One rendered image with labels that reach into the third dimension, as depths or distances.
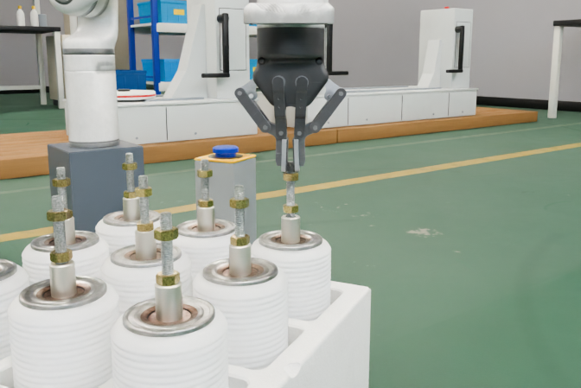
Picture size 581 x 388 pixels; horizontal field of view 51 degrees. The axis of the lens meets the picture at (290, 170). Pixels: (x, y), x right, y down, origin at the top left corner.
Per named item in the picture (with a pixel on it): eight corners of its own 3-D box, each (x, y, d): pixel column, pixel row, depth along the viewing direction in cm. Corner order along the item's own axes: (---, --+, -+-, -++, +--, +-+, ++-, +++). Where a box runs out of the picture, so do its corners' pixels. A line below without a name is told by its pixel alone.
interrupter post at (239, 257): (257, 275, 61) (257, 244, 60) (239, 281, 59) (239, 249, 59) (241, 269, 63) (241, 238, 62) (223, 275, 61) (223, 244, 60)
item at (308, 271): (344, 378, 75) (347, 238, 72) (297, 413, 68) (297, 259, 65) (284, 355, 81) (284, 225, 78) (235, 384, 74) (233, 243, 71)
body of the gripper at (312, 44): (328, 23, 70) (327, 104, 72) (255, 23, 71) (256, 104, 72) (329, 20, 63) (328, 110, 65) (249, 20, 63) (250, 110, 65)
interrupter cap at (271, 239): (335, 241, 72) (335, 236, 72) (296, 257, 66) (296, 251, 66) (285, 231, 77) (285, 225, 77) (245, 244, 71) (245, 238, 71)
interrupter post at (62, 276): (81, 297, 55) (79, 263, 55) (54, 303, 54) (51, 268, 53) (73, 289, 57) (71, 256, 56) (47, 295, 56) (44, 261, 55)
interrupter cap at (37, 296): (118, 300, 55) (118, 293, 54) (30, 321, 50) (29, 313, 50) (92, 276, 61) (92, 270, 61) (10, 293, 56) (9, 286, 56)
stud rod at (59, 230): (54, 277, 55) (48, 196, 54) (63, 274, 56) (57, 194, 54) (62, 279, 54) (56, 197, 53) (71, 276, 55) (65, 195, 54)
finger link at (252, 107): (242, 84, 70) (277, 121, 70) (231, 95, 70) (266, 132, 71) (239, 85, 67) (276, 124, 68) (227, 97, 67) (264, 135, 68)
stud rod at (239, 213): (247, 258, 61) (245, 185, 59) (239, 261, 60) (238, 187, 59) (240, 257, 61) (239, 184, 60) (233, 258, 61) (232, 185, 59)
